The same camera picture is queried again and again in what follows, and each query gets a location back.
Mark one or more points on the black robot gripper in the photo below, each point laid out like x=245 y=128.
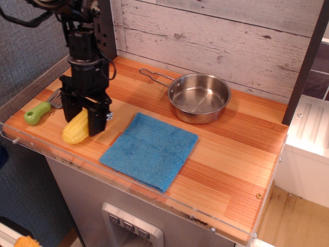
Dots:
x=86 y=88

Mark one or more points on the yellow plastic corn cob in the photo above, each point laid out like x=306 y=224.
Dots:
x=77 y=129

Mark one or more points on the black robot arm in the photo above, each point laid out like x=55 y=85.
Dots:
x=80 y=22

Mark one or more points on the clear acrylic edge guard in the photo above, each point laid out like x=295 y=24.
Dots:
x=222 y=186

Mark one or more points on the grey toy fridge cabinet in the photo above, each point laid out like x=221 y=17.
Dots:
x=85 y=194

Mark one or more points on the blue folded cloth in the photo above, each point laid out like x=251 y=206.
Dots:
x=150 y=151

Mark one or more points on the small steel saucepan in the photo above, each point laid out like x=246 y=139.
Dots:
x=195 y=98

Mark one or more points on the silver dispenser panel with buttons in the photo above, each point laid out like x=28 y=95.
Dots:
x=125 y=229

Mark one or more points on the orange object bottom left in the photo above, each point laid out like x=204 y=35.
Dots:
x=26 y=241

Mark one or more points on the white toy sink unit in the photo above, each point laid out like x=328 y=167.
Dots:
x=303 y=166

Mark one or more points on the green handled grey spatula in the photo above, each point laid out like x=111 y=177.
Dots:
x=33 y=116

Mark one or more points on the dark right shelf post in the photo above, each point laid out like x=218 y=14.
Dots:
x=310 y=55

